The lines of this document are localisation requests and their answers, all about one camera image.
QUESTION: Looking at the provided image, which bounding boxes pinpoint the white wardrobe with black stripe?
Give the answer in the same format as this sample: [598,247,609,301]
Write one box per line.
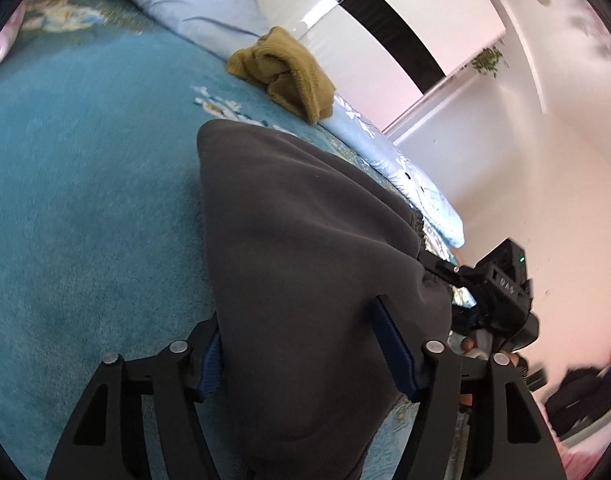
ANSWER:
[240,0,509,133]

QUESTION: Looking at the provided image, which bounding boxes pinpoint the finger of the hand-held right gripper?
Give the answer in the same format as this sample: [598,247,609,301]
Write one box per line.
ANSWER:
[418,250,479,291]
[450,302,483,333]

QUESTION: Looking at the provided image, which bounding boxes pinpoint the folded pink garment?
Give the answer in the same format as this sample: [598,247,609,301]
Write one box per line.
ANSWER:
[0,10,26,73]

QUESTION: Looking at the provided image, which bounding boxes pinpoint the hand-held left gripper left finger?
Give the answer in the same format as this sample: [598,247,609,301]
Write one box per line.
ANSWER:
[45,312,223,480]

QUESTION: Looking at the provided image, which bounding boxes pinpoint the pink cloth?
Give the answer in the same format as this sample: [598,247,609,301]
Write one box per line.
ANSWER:
[550,435,611,480]

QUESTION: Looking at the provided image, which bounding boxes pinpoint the dark grey pants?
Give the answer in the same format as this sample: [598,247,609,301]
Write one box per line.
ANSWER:
[195,119,453,480]

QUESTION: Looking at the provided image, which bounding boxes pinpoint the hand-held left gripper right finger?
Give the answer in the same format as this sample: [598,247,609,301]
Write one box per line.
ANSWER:
[373,297,569,480]

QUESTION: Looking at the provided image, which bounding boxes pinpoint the teal floral plush blanket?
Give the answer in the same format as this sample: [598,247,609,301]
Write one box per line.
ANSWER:
[0,0,479,480]

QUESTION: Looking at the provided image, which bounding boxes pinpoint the olive yellow plush cloth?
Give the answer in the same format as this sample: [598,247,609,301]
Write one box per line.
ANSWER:
[228,26,336,125]

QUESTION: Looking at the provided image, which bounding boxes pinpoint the dark cloth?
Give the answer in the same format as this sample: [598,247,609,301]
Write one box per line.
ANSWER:
[543,365,611,438]

